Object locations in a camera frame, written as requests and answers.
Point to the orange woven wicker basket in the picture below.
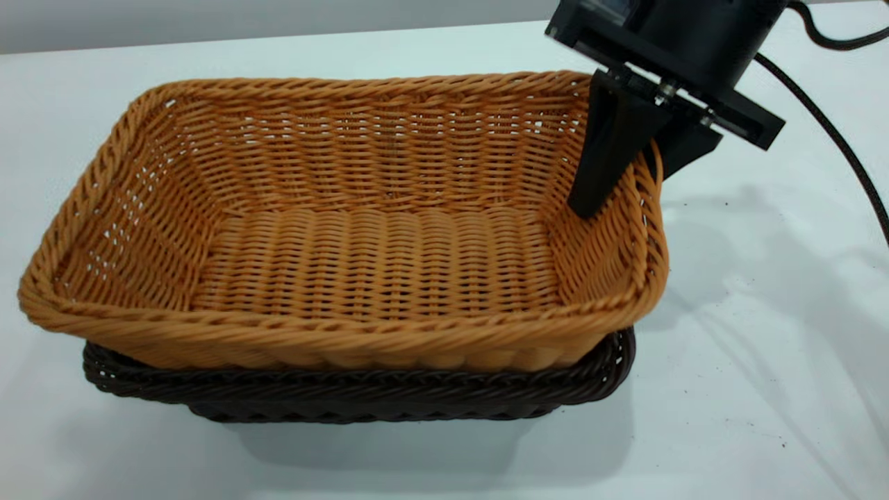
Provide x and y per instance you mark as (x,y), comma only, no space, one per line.
(382,264)

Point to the dark brown woven wicker basket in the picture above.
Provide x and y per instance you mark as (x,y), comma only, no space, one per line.
(347,396)

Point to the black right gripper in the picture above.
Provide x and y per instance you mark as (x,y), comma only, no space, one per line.
(694,42)

